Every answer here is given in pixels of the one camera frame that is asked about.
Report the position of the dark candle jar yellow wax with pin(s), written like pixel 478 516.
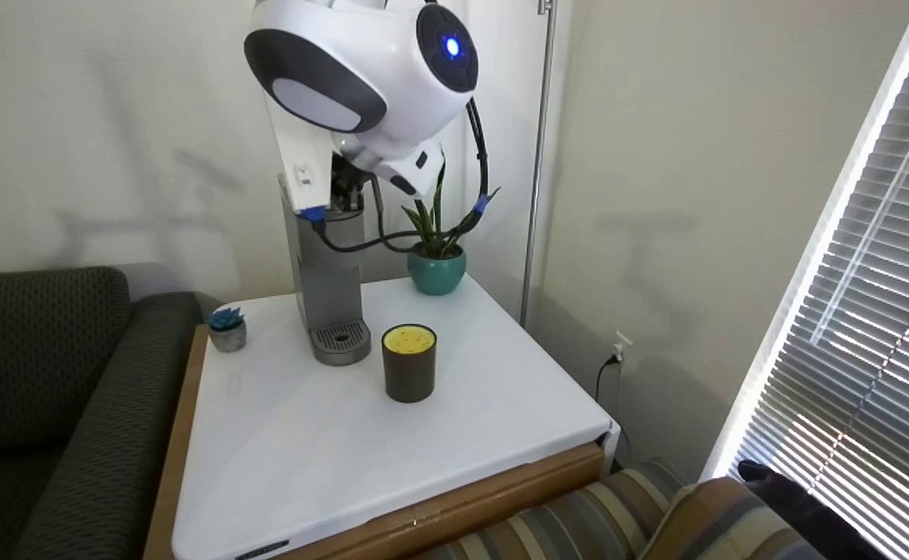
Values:
pixel 407 363

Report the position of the white vertical pole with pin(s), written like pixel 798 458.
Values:
pixel 534 188

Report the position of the grey coffee maker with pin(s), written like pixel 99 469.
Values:
pixel 326 282

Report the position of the white table board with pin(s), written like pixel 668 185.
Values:
pixel 287 452

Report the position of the dark grey armchair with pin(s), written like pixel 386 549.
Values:
pixel 89 388

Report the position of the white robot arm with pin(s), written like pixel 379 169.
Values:
pixel 386 80

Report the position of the striped sofa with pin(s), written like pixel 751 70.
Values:
pixel 635 515

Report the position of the window blinds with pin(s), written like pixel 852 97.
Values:
pixel 831 410

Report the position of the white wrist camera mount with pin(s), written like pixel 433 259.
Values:
pixel 305 158

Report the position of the green plant teal pot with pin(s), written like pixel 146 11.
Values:
pixel 438 259

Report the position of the white wall outlet plug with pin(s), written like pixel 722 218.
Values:
pixel 620 346

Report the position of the small blue succulent grey pot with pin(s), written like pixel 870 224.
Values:
pixel 224 329

